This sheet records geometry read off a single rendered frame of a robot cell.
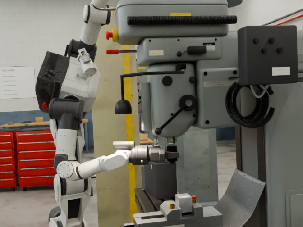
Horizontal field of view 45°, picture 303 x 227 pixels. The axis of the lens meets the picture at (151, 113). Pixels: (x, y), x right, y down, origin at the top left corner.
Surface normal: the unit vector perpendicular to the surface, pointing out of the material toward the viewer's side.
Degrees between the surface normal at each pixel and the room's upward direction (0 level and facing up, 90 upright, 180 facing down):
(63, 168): 80
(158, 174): 90
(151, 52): 90
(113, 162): 100
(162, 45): 90
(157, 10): 90
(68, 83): 52
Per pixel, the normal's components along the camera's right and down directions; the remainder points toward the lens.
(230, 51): 0.17, 0.04
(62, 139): -0.22, -0.12
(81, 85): 0.33, -0.60
